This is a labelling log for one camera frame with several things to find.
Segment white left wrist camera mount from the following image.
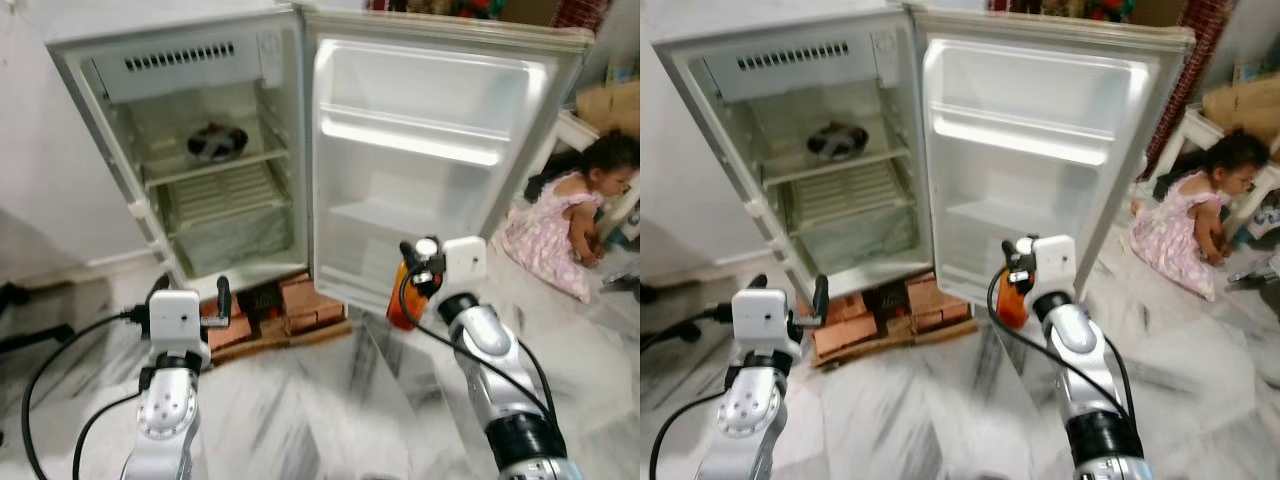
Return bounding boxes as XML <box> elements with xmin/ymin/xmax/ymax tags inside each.
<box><xmin>731</xmin><ymin>287</ymin><xmax>792</xmax><ymax>364</ymax></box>
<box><xmin>147</xmin><ymin>289</ymin><xmax>207</xmax><ymax>367</ymax></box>

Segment dark patterned bowl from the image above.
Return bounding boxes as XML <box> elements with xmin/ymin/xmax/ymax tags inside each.
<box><xmin>805</xmin><ymin>121</ymin><xmax>870</xmax><ymax>162</ymax></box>
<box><xmin>185</xmin><ymin>121</ymin><xmax>250</xmax><ymax>164</ymax></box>

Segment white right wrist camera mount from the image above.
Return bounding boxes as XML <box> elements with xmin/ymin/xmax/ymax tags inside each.
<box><xmin>1029</xmin><ymin>234</ymin><xmax>1079</xmax><ymax>300</ymax></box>
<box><xmin>439</xmin><ymin>235</ymin><xmax>490</xmax><ymax>302</ymax></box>

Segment short black left arm cable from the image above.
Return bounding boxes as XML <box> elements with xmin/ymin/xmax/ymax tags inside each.
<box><xmin>649</xmin><ymin>391</ymin><xmax>727</xmax><ymax>480</ymax></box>
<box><xmin>72</xmin><ymin>391</ymin><xmax>147</xmax><ymax>480</ymax></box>

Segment black office chair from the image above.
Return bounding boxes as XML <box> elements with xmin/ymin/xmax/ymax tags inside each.
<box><xmin>640</xmin><ymin>284</ymin><xmax>703</xmax><ymax>349</ymax></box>
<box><xmin>0</xmin><ymin>283</ymin><xmax>77</xmax><ymax>353</ymax></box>

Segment silver fridge door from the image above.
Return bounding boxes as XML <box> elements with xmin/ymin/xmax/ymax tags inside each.
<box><xmin>911</xmin><ymin>8</ymin><xmax>1197</xmax><ymax>312</ymax></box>
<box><xmin>300</xmin><ymin>8</ymin><xmax>597</xmax><ymax>317</ymax></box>

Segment brown wooden board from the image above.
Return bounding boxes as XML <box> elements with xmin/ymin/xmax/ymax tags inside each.
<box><xmin>209</xmin><ymin>319</ymin><xmax>354</xmax><ymax>367</ymax></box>
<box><xmin>814</xmin><ymin>319</ymin><xmax>977</xmax><ymax>370</ymax></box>

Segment white freezer compartment flap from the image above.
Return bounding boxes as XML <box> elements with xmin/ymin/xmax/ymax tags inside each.
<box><xmin>91</xmin><ymin>39</ymin><xmax>270</xmax><ymax>107</ymax></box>
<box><xmin>711</xmin><ymin>41</ymin><xmax>890</xmax><ymax>105</ymax></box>

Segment long black left arm cable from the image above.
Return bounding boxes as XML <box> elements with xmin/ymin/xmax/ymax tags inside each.
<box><xmin>640</xmin><ymin>307</ymin><xmax>737</xmax><ymax>347</ymax></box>
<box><xmin>21</xmin><ymin>311</ymin><xmax>142</xmax><ymax>480</ymax></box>

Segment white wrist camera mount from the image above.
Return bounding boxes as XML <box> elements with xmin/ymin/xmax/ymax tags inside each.
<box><xmin>731</xmin><ymin>287</ymin><xmax>792</xmax><ymax>364</ymax></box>
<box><xmin>147</xmin><ymin>289</ymin><xmax>207</xmax><ymax>367</ymax></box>
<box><xmin>1029</xmin><ymin>234</ymin><xmax>1079</xmax><ymax>300</ymax></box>
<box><xmin>439</xmin><ymin>235</ymin><xmax>490</xmax><ymax>302</ymax></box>

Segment silver mini fridge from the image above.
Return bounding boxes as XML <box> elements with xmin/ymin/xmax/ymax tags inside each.
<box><xmin>45</xmin><ymin>5</ymin><xmax>597</xmax><ymax>317</ymax></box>
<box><xmin>652</xmin><ymin>5</ymin><xmax>1197</xmax><ymax>312</ymax></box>

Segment clear crisper drawer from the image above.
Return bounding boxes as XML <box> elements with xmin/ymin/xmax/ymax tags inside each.
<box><xmin>784</xmin><ymin>199</ymin><xmax>924</xmax><ymax>280</ymax></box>
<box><xmin>164</xmin><ymin>199</ymin><xmax>304</xmax><ymax>282</ymax></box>

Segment low red brick stack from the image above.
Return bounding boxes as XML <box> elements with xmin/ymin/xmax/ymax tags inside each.
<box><xmin>809</xmin><ymin>292</ymin><xmax>867</xmax><ymax>357</ymax></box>
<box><xmin>199</xmin><ymin>294</ymin><xmax>254</xmax><ymax>352</ymax></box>

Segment brown cardboard box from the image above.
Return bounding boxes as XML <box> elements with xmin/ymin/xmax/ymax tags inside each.
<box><xmin>574</xmin><ymin>79</ymin><xmax>641</xmax><ymax>137</ymax></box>
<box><xmin>1199</xmin><ymin>74</ymin><xmax>1280</xmax><ymax>142</ymax></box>

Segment clear fridge shelf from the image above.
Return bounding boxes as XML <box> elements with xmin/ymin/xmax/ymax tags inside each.
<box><xmin>761</xmin><ymin>144</ymin><xmax>912</xmax><ymax>190</ymax></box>
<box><xmin>139</xmin><ymin>144</ymin><xmax>292</xmax><ymax>190</ymax></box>

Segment child in pink dress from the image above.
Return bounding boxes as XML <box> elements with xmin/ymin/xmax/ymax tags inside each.
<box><xmin>499</xmin><ymin>130</ymin><xmax>641</xmax><ymax>304</ymax></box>
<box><xmin>1129</xmin><ymin>129</ymin><xmax>1274</xmax><ymax>302</ymax></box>

